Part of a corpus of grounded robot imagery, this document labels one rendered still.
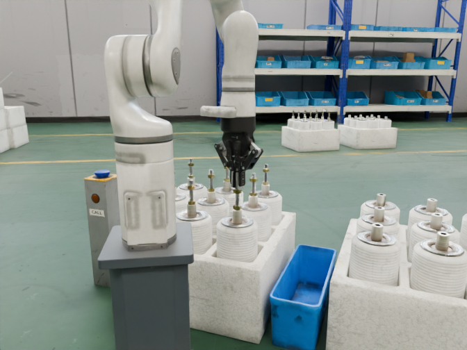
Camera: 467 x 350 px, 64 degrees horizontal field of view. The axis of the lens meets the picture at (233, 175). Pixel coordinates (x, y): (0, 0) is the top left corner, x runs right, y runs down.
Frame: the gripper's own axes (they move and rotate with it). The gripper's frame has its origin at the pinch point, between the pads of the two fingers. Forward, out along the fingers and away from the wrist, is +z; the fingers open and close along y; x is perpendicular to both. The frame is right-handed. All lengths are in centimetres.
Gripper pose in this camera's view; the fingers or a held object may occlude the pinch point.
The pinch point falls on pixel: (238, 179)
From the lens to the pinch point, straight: 83.5
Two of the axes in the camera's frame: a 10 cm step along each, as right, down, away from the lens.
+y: -7.3, -1.6, 6.7
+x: -6.9, 1.6, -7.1
